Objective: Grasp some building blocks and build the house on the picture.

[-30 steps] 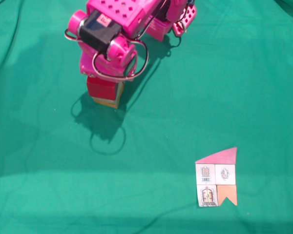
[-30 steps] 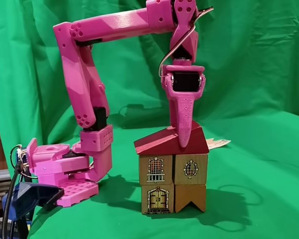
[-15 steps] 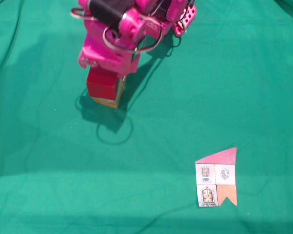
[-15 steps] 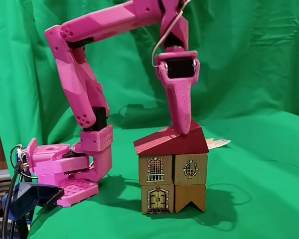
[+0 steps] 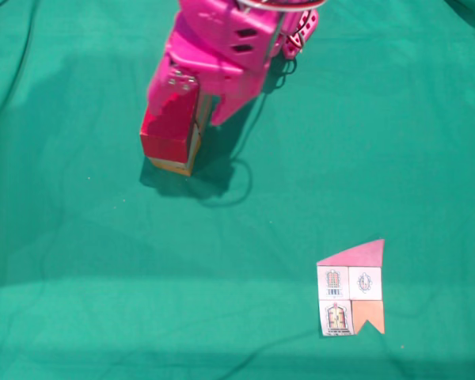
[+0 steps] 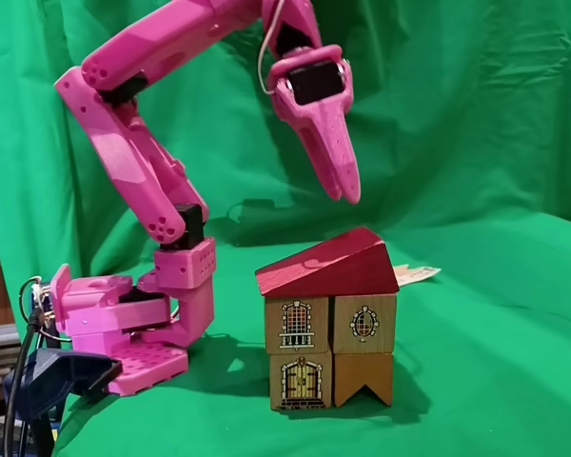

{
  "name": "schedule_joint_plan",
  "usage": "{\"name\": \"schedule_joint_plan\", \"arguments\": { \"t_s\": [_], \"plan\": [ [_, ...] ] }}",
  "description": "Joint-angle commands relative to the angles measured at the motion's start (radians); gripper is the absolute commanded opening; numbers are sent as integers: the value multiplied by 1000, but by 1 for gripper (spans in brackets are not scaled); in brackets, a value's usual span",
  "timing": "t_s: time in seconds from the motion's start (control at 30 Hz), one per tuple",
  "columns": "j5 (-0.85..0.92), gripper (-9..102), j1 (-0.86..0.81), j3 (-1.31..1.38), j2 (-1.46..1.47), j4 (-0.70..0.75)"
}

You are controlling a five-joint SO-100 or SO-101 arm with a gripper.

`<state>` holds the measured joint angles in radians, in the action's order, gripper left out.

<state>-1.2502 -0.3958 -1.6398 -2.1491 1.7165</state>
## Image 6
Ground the red wooden wedge roof block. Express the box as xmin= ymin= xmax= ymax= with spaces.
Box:
xmin=254 ymin=226 xmax=401 ymax=297

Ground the paper picture of house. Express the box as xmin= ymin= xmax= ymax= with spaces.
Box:
xmin=392 ymin=264 xmax=443 ymax=288

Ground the green cloth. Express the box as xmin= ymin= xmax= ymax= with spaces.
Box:
xmin=0 ymin=0 xmax=571 ymax=457

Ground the wooden block, oval window print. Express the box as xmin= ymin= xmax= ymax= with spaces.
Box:
xmin=327 ymin=293 xmax=399 ymax=356

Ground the wooden block, tall window print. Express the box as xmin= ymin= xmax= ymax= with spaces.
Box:
xmin=264 ymin=294 xmax=334 ymax=356

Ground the yellow-brown notched wooden block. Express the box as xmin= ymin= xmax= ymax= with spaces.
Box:
xmin=331 ymin=351 xmax=394 ymax=408

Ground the wooden block, door print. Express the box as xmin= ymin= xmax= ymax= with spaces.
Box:
xmin=268 ymin=350 xmax=335 ymax=411

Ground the blue and black clamp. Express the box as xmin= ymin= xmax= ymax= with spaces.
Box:
xmin=3 ymin=347 xmax=124 ymax=457

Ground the short looped tricolour servo cable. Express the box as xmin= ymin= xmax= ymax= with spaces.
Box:
xmin=259 ymin=0 xmax=289 ymax=95

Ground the black cable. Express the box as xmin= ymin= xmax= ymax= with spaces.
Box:
xmin=3 ymin=308 xmax=51 ymax=457

